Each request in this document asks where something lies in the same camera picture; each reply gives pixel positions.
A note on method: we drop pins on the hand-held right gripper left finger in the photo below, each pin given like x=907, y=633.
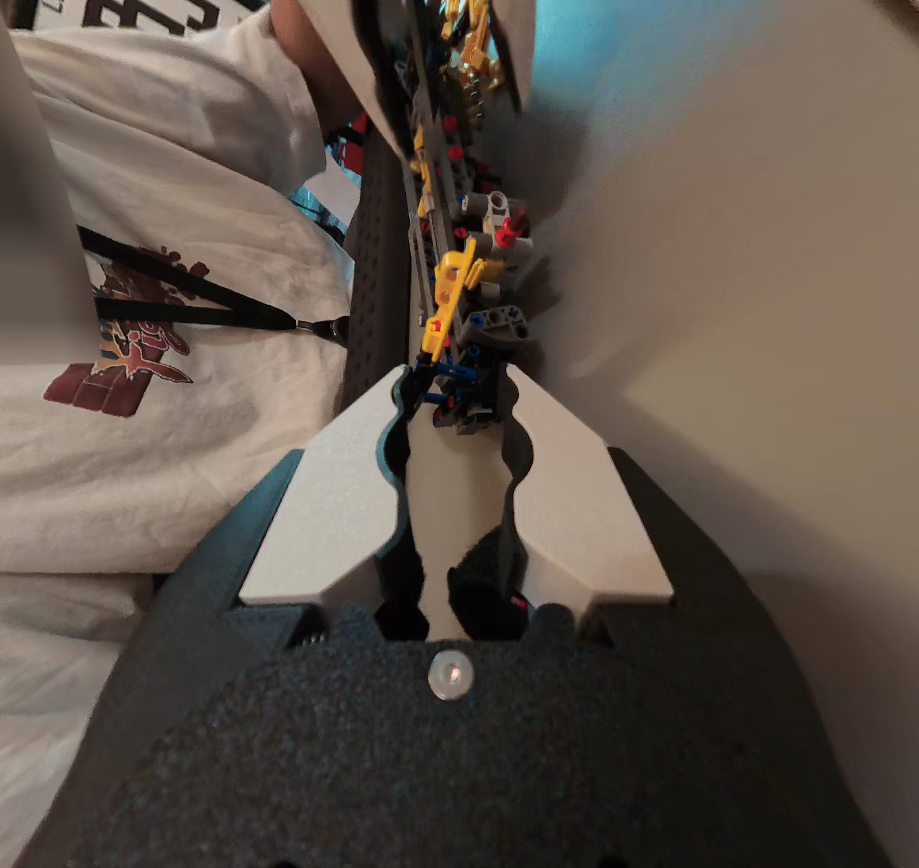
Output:
x=323, y=523

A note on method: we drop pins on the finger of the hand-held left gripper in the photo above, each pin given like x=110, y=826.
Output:
x=517, y=7
x=330, y=21

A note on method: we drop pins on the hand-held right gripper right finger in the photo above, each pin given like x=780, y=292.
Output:
x=589, y=523

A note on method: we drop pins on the grey black lego chassis assembly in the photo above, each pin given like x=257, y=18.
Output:
x=495, y=322

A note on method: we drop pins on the yellow and black lego arc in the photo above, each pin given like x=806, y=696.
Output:
x=449, y=286

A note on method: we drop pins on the person's left forearm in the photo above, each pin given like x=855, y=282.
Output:
x=309, y=71

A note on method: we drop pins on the white printed t-shirt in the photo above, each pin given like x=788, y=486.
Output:
x=215, y=452

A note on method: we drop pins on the black perforated armrest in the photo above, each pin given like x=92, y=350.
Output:
x=377, y=272

